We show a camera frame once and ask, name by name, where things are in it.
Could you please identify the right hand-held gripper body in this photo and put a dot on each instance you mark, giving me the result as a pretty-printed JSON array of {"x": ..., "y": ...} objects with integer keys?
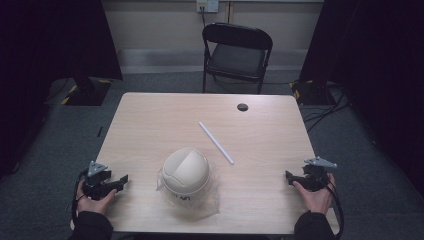
[{"x": 316, "y": 173}]

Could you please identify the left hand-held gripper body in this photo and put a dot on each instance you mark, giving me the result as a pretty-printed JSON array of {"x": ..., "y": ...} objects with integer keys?
[{"x": 96, "y": 180}]

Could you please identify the white straw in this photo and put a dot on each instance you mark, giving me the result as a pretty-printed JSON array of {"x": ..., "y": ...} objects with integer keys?
[{"x": 216, "y": 143}]

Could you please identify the person's left hand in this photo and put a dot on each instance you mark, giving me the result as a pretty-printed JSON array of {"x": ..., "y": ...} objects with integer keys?
[{"x": 95, "y": 204}]

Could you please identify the person's right hand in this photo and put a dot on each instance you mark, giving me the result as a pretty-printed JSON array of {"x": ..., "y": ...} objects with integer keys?
[{"x": 316, "y": 200}]

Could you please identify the black stand base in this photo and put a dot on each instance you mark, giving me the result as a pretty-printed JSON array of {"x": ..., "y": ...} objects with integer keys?
[
  {"x": 308, "y": 93},
  {"x": 87, "y": 93}
]

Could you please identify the clear plastic bag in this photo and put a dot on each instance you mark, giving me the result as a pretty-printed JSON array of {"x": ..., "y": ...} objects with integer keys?
[{"x": 213, "y": 200}]

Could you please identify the dark curtain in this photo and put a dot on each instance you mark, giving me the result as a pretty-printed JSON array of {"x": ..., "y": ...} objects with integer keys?
[
  {"x": 40, "y": 66},
  {"x": 376, "y": 66}
]

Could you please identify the black folding chair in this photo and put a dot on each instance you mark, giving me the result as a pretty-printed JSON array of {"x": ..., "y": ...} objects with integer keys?
[{"x": 237, "y": 56}]

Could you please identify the white wall socket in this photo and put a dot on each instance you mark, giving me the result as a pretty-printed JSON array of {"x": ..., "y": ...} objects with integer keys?
[{"x": 207, "y": 5}]

